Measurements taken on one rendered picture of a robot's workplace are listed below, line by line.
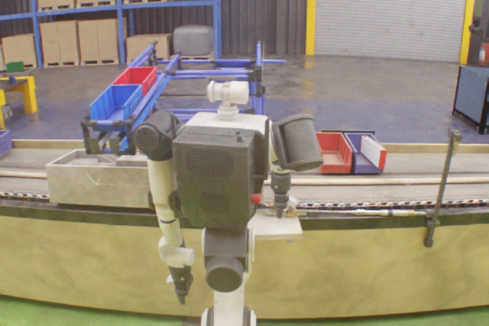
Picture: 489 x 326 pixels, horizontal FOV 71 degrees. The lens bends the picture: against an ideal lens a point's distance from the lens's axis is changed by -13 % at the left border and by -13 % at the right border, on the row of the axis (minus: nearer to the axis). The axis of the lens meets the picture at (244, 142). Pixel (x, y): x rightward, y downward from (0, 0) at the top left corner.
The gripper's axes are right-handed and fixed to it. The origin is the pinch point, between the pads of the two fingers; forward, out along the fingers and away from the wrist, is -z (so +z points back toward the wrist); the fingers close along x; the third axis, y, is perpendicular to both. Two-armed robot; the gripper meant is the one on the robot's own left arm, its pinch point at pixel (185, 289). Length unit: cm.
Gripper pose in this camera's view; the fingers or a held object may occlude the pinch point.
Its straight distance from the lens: 170.2
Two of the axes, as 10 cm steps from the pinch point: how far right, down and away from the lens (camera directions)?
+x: 1.8, -5.4, 8.2
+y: -9.8, -0.7, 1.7
